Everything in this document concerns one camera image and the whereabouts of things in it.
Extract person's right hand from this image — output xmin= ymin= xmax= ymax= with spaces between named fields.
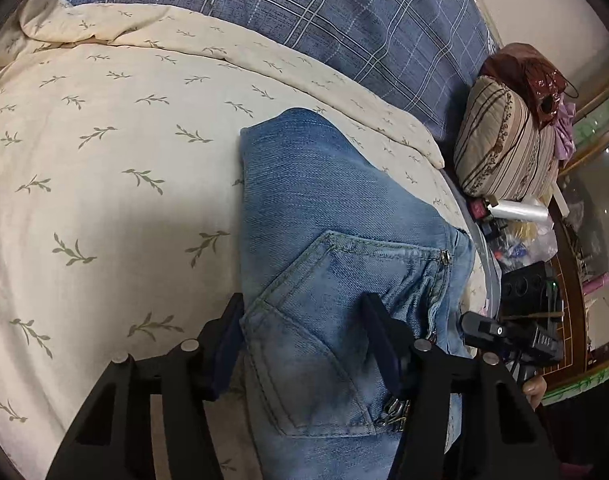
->
xmin=522 ymin=376 xmax=548 ymax=411

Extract white stick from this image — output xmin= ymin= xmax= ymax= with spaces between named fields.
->
xmin=549 ymin=180 xmax=571 ymax=217

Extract pink stick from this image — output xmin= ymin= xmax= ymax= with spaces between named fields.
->
xmin=582 ymin=272 xmax=609 ymax=294

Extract clear plastic film roll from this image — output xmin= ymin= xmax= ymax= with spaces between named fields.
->
xmin=487 ymin=196 xmax=549 ymax=224

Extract blue denim pants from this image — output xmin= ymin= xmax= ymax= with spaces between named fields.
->
xmin=239 ymin=107 xmax=478 ymax=480

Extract purple cloth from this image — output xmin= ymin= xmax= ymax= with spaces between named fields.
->
xmin=547 ymin=97 xmax=578 ymax=162

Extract blue plaid duvet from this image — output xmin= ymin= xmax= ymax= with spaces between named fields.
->
xmin=52 ymin=0 xmax=503 ymax=142

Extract cream leaf-print quilt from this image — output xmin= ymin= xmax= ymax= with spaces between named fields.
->
xmin=0 ymin=0 xmax=490 ymax=480

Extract black power strip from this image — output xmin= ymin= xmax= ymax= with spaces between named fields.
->
xmin=499 ymin=261 xmax=565 ymax=322

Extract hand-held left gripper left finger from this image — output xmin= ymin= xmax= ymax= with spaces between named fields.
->
xmin=44 ymin=292 xmax=245 ymax=480

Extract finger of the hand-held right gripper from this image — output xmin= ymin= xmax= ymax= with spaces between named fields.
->
xmin=457 ymin=311 xmax=510 ymax=356

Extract clear plastic bag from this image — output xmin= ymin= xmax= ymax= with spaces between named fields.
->
xmin=482 ymin=219 xmax=559 ymax=274

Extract wooden glass-top table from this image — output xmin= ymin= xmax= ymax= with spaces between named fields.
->
xmin=539 ymin=60 xmax=609 ymax=406

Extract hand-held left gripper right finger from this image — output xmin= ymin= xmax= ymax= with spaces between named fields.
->
xmin=361 ymin=292 xmax=565 ymax=480

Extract shiny brown bag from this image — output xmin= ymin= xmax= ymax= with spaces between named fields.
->
xmin=479 ymin=42 xmax=574 ymax=123

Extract striped beige pillow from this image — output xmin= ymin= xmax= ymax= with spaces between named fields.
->
xmin=453 ymin=75 xmax=560 ymax=202

